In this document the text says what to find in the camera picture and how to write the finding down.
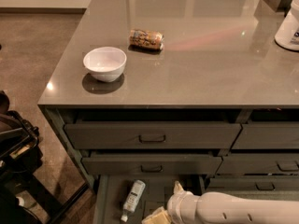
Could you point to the white wipes canister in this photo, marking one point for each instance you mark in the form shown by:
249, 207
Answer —
287, 35

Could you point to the middle right grey drawer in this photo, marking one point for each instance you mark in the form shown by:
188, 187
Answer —
259, 164

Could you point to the bottom right grey drawer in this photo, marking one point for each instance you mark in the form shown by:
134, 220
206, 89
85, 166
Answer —
254, 183

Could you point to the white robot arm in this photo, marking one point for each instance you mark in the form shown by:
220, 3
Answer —
220, 208

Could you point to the open bottom left drawer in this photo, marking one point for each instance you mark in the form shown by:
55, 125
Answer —
114, 189

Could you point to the top right grey drawer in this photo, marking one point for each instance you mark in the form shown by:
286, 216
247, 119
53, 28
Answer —
270, 129

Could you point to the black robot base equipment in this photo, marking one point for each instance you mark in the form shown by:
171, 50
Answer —
21, 156

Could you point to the grey counter cabinet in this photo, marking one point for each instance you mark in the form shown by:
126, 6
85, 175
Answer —
217, 55

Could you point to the patterned snack can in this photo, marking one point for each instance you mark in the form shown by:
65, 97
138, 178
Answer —
146, 39

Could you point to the white ceramic bowl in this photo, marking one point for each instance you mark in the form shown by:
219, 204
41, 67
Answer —
105, 64

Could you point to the middle left grey drawer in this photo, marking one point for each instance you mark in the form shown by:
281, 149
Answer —
151, 163

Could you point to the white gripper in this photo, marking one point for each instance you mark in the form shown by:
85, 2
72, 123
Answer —
176, 205

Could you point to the top left grey drawer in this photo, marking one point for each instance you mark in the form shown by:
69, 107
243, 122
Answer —
150, 129

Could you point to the grey drawer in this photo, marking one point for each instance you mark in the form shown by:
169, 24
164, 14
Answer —
270, 129
259, 164
254, 183
151, 163
150, 129

